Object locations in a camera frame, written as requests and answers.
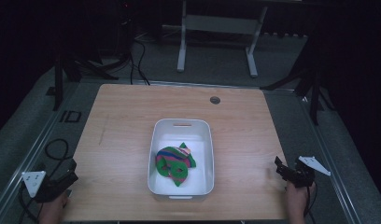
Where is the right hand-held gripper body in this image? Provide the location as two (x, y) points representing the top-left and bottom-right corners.
(289, 155), (332, 189)

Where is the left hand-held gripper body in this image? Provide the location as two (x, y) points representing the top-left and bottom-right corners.
(21, 169), (72, 203)

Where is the person's left hand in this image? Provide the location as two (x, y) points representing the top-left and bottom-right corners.
(38, 191), (70, 224)

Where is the person's right hand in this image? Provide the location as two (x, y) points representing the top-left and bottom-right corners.
(284, 181), (317, 224)

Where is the black metal stand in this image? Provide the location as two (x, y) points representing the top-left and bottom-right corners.
(46, 52), (120, 112)
(259, 36), (336, 127)

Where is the green pink striped cloth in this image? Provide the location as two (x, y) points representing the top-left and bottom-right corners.
(154, 142), (198, 188)

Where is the white plastic basin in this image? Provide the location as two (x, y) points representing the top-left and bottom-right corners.
(147, 118), (216, 201)

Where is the white metal stand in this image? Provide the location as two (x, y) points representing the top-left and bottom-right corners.
(176, 0), (269, 78)

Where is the black cable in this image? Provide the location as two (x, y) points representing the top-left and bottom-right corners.
(128, 34), (151, 86)
(44, 138), (71, 175)
(18, 182), (41, 224)
(303, 182), (319, 219)

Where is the metal floor rail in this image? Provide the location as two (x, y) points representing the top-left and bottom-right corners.
(297, 92), (364, 224)
(0, 81), (84, 218)

